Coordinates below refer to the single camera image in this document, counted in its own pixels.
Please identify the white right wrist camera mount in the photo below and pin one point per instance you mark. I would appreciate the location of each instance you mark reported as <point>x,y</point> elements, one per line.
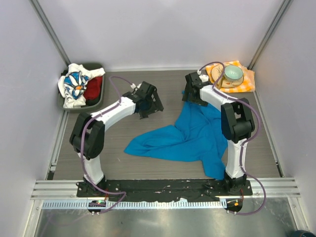
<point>203,77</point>

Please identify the light blue ceramic bowl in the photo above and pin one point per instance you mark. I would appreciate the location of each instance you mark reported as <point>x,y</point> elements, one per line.
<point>233,73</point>

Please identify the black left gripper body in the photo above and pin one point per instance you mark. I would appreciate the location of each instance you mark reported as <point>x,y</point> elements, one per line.
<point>146,107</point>

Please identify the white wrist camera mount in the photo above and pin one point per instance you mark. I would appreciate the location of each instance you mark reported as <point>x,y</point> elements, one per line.
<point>203,77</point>
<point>135,87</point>

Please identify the white slotted cable duct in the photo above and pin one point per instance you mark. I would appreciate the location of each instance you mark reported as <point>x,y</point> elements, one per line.
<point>124,205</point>

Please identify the black t shirt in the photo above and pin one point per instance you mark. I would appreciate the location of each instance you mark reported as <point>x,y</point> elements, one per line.
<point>64,73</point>

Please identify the dark blue round object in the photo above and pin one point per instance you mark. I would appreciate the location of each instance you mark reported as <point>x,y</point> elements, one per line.
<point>302,233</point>

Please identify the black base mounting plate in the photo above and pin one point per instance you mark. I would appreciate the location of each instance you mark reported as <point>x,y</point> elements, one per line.
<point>162,190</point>

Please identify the cream floral plate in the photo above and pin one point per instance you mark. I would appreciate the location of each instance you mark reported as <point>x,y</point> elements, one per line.
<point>222,76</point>

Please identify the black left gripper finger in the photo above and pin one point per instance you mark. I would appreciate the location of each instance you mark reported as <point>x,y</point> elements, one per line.
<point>145,114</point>
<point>157,102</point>

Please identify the orange checkered cloth napkin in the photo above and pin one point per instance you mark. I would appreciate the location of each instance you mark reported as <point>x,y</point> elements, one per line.
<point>245,84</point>

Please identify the blue t shirt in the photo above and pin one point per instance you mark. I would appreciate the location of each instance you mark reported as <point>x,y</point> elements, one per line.
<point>195,136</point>

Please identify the white flower print t shirt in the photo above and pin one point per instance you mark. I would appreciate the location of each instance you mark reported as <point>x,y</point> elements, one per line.
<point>73,85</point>

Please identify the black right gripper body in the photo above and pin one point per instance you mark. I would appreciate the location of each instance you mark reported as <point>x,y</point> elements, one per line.
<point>200,102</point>

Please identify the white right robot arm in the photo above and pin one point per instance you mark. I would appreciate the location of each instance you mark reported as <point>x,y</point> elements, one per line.
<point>237,125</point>

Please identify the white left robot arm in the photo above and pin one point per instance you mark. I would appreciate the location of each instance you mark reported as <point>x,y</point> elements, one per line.
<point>88,135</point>

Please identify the red t shirt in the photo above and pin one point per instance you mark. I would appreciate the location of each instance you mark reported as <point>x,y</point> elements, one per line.
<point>93,91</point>

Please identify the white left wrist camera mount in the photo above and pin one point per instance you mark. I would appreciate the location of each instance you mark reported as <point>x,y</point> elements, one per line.
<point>135,87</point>

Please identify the dark grey plastic basket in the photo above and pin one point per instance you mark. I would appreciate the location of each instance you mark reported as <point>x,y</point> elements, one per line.
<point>60,100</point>

